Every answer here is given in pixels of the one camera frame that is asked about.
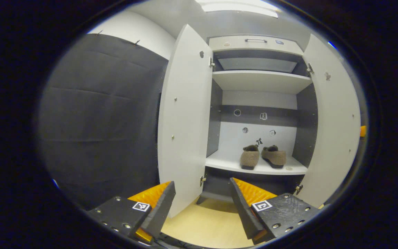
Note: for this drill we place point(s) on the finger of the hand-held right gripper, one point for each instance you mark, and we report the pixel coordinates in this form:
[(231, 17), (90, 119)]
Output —
[(363, 131)]

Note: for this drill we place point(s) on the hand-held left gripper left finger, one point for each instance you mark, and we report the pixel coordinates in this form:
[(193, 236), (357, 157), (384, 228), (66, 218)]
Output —
[(157, 211)]

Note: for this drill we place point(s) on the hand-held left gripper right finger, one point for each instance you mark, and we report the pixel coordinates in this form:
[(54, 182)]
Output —
[(245, 211)]

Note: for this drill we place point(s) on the brown fuzzy shoe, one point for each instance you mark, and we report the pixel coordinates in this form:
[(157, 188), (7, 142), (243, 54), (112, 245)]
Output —
[(274, 157), (249, 159)]

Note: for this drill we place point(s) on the white shoe cabinet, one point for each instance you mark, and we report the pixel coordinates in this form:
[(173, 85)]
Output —
[(261, 81)]

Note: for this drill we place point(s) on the long ceiling light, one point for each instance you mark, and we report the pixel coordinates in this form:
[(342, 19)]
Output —
[(237, 7)]

